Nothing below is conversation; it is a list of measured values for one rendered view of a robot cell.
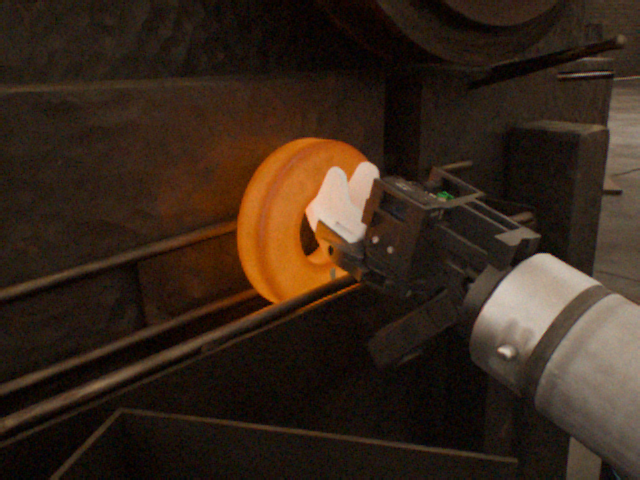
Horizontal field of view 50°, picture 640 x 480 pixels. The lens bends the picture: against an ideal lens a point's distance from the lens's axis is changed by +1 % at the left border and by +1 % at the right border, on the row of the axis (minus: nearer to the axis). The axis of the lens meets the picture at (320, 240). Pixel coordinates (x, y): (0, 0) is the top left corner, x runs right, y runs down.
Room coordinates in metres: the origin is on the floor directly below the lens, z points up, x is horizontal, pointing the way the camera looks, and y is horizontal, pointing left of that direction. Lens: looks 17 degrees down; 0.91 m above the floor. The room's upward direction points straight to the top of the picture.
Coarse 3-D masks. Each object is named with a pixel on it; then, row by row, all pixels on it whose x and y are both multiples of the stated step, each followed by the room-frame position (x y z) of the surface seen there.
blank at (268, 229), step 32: (288, 160) 0.55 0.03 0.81; (320, 160) 0.57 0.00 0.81; (352, 160) 0.60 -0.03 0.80; (256, 192) 0.54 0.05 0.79; (288, 192) 0.55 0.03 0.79; (256, 224) 0.53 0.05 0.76; (288, 224) 0.54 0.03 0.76; (256, 256) 0.53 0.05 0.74; (288, 256) 0.54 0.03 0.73; (320, 256) 0.59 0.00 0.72; (256, 288) 0.55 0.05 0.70; (288, 288) 0.54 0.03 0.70
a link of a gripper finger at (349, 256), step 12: (324, 228) 0.53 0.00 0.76; (324, 240) 0.52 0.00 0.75; (336, 240) 0.52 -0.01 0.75; (324, 252) 0.52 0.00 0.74; (336, 252) 0.50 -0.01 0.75; (348, 252) 0.50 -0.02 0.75; (360, 252) 0.50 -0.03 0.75; (336, 264) 0.50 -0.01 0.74; (348, 264) 0.49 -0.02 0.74; (360, 264) 0.49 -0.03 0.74; (360, 276) 0.48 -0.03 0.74; (372, 276) 0.49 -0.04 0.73
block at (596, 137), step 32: (544, 128) 0.85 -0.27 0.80; (576, 128) 0.83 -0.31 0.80; (512, 160) 0.87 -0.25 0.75; (544, 160) 0.83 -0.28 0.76; (576, 160) 0.81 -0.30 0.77; (512, 192) 0.86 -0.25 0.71; (544, 192) 0.83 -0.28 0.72; (576, 192) 0.81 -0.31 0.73; (544, 224) 0.83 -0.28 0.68; (576, 224) 0.81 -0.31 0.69; (576, 256) 0.82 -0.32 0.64
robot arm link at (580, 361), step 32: (576, 320) 0.38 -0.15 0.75; (608, 320) 0.37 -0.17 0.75; (544, 352) 0.37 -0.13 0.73; (576, 352) 0.36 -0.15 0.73; (608, 352) 0.35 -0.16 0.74; (544, 384) 0.37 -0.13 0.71; (576, 384) 0.35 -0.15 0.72; (608, 384) 0.34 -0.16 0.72; (544, 416) 0.38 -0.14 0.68; (576, 416) 0.35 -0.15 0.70; (608, 416) 0.34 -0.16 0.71; (608, 448) 0.34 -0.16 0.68
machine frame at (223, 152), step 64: (0, 0) 0.53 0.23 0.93; (64, 0) 0.56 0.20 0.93; (128, 0) 0.60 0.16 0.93; (192, 0) 0.64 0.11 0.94; (256, 0) 0.69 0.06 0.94; (576, 0) 1.09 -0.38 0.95; (0, 64) 0.53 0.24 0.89; (64, 64) 0.56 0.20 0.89; (128, 64) 0.60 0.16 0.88; (192, 64) 0.64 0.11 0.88; (256, 64) 0.69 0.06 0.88; (320, 64) 0.74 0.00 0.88; (384, 64) 0.81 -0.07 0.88; (448, 64) 0.89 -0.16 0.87; (576, 64) 0.99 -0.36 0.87; (0, 128) 0.47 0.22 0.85; (64, 128) 0.50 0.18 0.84; (128, 128) 0.53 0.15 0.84; (192, 128) 0.57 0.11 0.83; (256, 128) 0.62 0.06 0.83; (320, 128) 0.67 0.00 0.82; (384, 128) 0.81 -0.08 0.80; (448, 128) 0.80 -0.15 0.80; (512, 128) 0.89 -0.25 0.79; (0, 192) 0.47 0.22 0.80; (64, 192) 0.50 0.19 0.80; (128, 192) 0.53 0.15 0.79; (192, 192) 0.57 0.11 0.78; (0, 256) 0.46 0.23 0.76; (64, 256) 0.49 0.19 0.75; (192, 256) 0.57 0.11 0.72; (0, 320) 0.46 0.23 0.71; (64, 320) 0.49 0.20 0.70; (128, 320) 0.52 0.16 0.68; (0, 384) 0.46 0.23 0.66; (64, 384) 0.49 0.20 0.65; (128, 384) 0.52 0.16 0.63; (384, 384) 0.74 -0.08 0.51; (512, 448) 0.94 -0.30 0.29
